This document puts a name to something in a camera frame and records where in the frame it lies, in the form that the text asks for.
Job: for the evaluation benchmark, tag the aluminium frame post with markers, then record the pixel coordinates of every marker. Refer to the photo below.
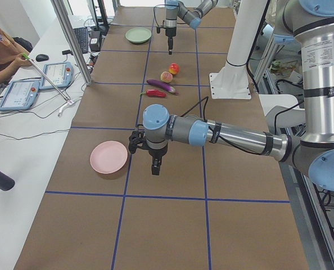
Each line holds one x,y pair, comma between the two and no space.
67,29

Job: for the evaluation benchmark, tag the black computer mouse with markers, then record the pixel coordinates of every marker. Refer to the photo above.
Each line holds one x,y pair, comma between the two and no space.
41,57

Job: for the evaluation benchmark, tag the silver reacher grabber stick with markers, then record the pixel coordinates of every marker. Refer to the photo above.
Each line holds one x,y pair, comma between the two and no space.
48,84

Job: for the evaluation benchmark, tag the white curved chair shell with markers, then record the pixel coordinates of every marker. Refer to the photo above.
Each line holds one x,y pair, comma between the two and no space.
274,104

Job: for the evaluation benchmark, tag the red chili pepper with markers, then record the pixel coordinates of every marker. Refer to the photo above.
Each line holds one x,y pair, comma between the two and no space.
154,93

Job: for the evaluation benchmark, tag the yellow pink peach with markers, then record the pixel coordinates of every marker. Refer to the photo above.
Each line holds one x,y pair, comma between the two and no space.
166,77

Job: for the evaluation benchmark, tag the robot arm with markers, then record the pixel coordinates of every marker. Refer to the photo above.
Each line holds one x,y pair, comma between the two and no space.
177,9
311,23

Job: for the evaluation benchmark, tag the black keyboard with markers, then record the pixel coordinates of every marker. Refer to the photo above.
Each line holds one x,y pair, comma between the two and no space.
82,38

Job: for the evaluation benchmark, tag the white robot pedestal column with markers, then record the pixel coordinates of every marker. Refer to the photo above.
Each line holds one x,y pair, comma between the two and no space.
232,82

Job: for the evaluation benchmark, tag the far teach pendant tablet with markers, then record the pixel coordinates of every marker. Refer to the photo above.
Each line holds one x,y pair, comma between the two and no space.
61,73

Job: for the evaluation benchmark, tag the pink plate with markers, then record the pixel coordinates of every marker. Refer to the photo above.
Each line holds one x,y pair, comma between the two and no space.
108,157

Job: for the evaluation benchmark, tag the green plate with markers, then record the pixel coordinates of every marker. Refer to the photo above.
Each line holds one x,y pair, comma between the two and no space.
138,35

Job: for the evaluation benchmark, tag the near teach pendant tablet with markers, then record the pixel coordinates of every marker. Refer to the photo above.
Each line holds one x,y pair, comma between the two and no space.
20,95

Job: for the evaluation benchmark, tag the person in brown shirt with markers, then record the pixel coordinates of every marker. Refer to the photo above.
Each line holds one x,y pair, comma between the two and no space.
11,57

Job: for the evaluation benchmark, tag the black box on table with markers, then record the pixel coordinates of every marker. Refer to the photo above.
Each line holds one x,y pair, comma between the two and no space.
95,41

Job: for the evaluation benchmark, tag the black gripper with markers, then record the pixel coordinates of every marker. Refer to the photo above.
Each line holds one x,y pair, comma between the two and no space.
156,153
170,32

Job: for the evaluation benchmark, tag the red yellow pomegranate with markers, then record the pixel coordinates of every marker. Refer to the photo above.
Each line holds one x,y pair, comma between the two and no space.
174,68

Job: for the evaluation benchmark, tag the purple eggplant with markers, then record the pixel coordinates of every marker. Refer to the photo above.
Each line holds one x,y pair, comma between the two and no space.
165,86

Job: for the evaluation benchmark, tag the teach pendant tablet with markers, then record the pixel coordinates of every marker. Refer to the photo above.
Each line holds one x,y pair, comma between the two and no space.
20,95
61,73

